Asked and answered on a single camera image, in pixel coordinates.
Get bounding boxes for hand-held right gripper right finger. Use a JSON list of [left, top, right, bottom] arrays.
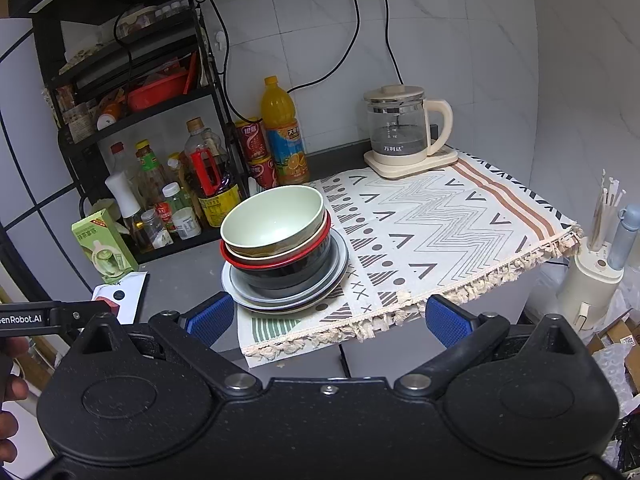
[[394, 294, 583, 401]]

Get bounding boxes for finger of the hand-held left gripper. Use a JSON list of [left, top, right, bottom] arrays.
[[60, 299, 108, 341]]

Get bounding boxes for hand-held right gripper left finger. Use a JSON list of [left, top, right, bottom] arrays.
[[70, 291, 263, 398]]

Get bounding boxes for white bowl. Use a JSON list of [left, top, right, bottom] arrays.
[[223, 210, 331, 262]]

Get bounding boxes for black bowl red rim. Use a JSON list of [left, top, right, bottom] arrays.
[[221, 215, 333, 292]]

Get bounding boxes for pale green bowl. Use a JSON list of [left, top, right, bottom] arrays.
[[221, 186, 326, 256]]

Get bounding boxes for white plate script print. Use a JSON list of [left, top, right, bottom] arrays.
[[221, 232, 349, 307]]

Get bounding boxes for person's left hand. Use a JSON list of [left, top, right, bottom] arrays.
[[0, 335, 31, 456]]

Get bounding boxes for white paper packet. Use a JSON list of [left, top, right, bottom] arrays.
[[91, 271, 149, 326]]

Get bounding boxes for green drink carton box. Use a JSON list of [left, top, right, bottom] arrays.
[[71, 208, 140, 285]]

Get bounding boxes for patterned fringed table cloth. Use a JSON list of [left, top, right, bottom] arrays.
[[239, 147, 585, 368]]

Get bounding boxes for small white jar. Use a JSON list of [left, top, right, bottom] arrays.
[[172, 207, 202, 240]]

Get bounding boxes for small glass jar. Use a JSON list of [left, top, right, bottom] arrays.
[[141, 209, 173, 251]]

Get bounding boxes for white bottle red cap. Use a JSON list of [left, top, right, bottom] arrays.
[[105, 142, 143, 221]]

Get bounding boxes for cream utensil holder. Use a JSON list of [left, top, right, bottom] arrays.
[[555, 240, 626, 333]]

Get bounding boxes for red drink can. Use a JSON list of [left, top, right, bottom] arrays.
[[234, 119, 271, 163], [248, 156, 279, 191]]

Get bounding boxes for sauce bottle yellow cap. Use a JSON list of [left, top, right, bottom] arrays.
[[135, 140, 173, 231]]

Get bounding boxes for cream kettle base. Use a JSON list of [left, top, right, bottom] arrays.
[[363, 146, 459, 179]]

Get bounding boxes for black metal shelf rack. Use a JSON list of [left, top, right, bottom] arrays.
[[32, 0, 251, 263]]

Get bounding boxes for cardboard box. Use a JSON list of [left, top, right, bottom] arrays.
[[585, 310, 640, 391]]

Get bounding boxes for orange juice bottle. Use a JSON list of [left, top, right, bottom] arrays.
[[260, 76, 310, 185]]

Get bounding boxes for bundle of white straws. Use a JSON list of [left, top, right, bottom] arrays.
[[587, 170, 626, 253]]

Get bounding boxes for grey blue tube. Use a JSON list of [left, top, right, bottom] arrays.
[[607, 205, 640, 271]]

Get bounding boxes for glass electric kettle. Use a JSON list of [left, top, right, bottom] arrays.
[[363, 85, 453, 158]]

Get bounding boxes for small white orange bottle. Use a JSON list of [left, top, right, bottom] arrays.
[[97, 102, 123, 131]]

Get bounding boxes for black plastic bag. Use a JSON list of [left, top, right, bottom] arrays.
[[612, 412, 640, 476]]

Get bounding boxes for red plastic basin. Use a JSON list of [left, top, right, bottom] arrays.
[[125, 67, 193, 113]]

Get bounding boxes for row of spice jars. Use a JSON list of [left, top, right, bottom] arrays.
[[115, 2, 193, 41]]

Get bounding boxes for large bottle red handle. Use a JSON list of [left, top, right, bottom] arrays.
[[184, 117, 241, 228]]

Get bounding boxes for black power cable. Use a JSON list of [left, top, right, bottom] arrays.
[[195, 0, 251, 126], [287, 0, 362, 93], [382, 0, 403, 86]]

